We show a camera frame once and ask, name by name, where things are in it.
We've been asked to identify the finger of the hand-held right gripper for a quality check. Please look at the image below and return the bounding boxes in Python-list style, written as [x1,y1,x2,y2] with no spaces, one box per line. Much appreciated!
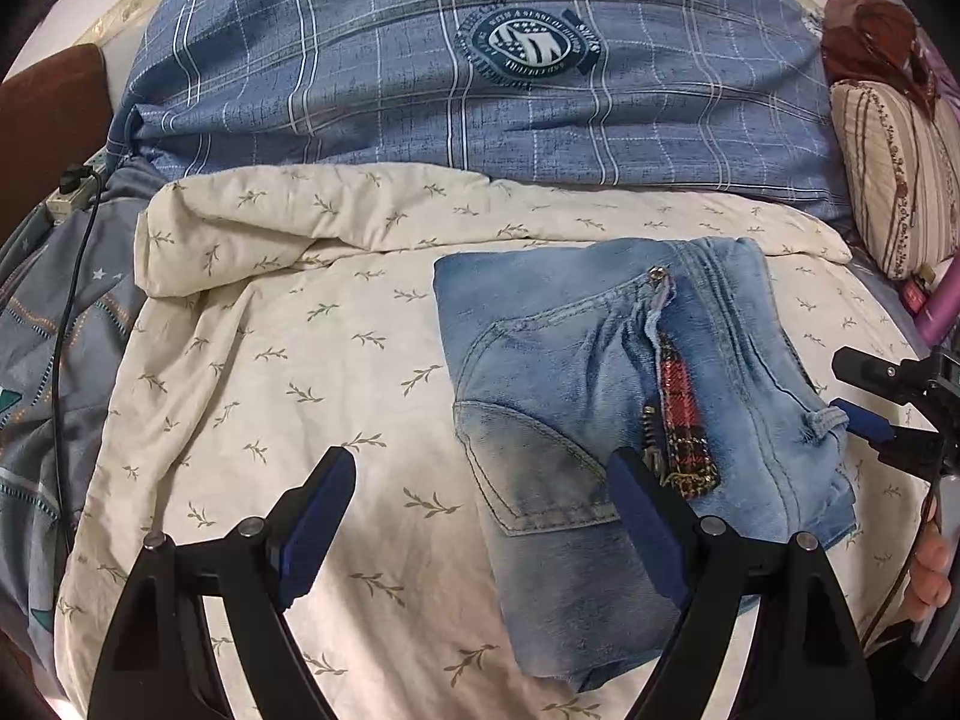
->
[834,399,952,477]
[832,347,937,400]

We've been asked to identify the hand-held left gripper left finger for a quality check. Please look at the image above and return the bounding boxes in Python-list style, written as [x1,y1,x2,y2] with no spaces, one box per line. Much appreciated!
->
[86,447,357,720]

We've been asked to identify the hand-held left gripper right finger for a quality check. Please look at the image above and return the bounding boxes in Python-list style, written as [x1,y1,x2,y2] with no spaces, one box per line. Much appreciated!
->
[607,448,878,720]

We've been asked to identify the blue denim pants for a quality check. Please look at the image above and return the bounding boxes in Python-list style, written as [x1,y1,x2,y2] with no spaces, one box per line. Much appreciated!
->
[433,236,860,695]

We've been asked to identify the person's right hand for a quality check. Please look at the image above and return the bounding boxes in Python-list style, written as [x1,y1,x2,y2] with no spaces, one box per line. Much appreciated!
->
[904,499,948,625]

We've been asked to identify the purple bottle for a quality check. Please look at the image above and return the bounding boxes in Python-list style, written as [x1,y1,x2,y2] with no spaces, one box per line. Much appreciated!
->
[915,255,960,346]

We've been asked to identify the cream leaf-print blanket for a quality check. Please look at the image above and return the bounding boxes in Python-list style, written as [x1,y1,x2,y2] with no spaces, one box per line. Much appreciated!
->
[56,163,938,720]

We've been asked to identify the striped beige pillow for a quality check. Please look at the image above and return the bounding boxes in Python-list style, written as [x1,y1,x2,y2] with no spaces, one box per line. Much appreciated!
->
[829,79,960,282]

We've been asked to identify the purple cloth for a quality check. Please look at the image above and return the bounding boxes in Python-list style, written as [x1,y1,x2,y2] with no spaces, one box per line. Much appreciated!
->
[911,37,960,121]

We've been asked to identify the brown leather bag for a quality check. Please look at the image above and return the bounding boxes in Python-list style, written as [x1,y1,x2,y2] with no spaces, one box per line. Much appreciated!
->
[820,0,938,117]

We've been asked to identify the white power strip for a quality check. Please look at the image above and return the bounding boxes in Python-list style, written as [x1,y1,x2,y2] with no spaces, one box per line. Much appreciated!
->
[46,152,107,222]

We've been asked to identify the blue plaid quilt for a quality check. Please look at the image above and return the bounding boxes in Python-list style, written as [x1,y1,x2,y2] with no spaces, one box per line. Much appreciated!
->
[105,0,856,222]

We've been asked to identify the brown headboard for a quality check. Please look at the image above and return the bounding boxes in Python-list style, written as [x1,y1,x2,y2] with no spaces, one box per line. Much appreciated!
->
[0,43,113,248]

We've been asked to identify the black power cable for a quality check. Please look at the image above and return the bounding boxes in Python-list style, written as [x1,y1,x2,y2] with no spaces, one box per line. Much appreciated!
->
[51,169,102,533]

